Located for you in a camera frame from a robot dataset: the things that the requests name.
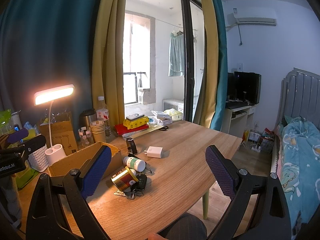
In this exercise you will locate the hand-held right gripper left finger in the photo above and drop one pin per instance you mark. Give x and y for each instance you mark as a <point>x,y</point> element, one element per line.
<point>97,172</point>

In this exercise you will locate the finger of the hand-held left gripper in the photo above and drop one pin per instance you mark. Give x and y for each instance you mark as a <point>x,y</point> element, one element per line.
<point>35,143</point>
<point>17,135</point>

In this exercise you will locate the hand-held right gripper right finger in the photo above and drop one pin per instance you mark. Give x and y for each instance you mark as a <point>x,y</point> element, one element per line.
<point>221,172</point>

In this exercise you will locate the gold tin can red label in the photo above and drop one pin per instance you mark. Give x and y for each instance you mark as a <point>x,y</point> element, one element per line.
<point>122,180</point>

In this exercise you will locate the brown cardboard box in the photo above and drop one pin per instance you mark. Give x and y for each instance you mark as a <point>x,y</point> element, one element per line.
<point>65,162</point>

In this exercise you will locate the small white bottle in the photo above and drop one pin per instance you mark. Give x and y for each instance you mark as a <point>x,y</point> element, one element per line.
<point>132,172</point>

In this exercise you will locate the black binder clip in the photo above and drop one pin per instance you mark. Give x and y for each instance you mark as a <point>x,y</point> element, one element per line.
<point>130,195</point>

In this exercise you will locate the white medicine bottle green label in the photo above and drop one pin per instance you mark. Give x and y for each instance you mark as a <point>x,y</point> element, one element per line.
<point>136,163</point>

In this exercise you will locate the small black bottle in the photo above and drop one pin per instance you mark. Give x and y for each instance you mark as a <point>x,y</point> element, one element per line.
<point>131,146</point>

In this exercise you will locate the black car key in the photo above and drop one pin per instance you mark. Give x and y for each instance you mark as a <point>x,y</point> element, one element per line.
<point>141,181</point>

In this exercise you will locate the white charger plug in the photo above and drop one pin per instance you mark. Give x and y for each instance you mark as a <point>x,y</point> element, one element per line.
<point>155,152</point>

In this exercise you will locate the white cylindrical container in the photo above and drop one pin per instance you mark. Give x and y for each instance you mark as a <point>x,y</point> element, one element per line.
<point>15,120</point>

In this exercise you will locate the white woven plastic basket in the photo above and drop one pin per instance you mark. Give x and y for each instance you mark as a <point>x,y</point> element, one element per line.
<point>37,158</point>

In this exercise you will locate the bright green bag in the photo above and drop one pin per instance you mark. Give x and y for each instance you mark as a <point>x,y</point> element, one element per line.
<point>5,122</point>

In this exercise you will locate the green cloth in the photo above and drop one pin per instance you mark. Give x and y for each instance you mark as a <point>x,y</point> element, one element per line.
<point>23,177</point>

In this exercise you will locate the lamp packaging cardboard box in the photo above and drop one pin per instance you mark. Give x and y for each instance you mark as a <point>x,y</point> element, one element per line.
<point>62,130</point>

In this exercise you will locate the green table leg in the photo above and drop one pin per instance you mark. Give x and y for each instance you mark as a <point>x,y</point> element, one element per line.
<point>205,205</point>

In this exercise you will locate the stack of brown paper cups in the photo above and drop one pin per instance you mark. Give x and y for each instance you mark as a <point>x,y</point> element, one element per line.
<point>98,133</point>

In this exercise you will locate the glass jar with stickers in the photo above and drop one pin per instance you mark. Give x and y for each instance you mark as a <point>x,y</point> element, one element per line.
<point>83,136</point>

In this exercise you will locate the white power strip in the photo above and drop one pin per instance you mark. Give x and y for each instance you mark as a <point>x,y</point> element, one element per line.
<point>255,148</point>

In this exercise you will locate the flat red box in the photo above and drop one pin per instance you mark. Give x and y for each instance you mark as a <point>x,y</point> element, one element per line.
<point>122,129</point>

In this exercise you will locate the white desk lamp base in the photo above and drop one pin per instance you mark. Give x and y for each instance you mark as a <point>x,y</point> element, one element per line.
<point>54,94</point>

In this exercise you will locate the white computer desk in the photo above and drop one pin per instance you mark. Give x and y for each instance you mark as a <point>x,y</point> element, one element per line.
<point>230,120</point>

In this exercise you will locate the stainless steel thermos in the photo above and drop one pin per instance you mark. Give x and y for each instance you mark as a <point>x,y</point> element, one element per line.
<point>86,118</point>

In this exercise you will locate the clear plastic water bottle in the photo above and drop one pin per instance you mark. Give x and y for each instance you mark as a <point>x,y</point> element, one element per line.
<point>102,113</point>

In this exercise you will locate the yellow printed packet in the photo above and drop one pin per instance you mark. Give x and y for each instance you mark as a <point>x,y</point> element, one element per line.
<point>137,123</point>

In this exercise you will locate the person's leg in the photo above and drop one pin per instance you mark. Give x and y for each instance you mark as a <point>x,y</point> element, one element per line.
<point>185,227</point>

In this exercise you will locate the white device with round dial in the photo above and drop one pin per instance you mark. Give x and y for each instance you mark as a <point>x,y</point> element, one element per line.
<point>135,117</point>

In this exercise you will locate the black scissors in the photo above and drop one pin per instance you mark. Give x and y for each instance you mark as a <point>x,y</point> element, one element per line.
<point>163,128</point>

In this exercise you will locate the pale yellow wipes pack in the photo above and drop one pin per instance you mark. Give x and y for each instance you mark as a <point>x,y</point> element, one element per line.
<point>175,113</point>

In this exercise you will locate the blue printed blanket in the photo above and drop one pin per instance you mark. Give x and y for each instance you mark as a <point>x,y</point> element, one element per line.
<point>300,160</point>

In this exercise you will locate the small white oven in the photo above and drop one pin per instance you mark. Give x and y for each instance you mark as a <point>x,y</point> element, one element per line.
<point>170,103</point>

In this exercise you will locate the black computer monitor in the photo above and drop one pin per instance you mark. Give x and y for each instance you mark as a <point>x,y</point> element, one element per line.
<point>247,87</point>

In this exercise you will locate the teal curtain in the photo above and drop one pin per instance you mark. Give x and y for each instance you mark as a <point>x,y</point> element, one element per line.
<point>50,42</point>
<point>221,67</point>

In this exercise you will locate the grey padded headboard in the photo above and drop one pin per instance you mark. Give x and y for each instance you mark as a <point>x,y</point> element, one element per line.
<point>300,92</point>

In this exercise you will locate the yellow curtain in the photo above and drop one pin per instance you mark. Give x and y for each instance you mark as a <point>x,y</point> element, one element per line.
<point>210,55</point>
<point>110,55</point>

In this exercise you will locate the hanging pale green towel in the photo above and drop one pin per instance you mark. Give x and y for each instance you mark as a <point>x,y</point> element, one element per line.
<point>175,55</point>

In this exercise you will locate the white air conditioner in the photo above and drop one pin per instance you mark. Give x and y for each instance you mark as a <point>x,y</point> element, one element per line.
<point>255,17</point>

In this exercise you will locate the white wall socket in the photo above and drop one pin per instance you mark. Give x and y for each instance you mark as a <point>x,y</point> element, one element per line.
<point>240,67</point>

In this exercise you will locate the black sliding door frame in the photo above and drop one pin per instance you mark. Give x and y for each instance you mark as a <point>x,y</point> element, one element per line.
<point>186,55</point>

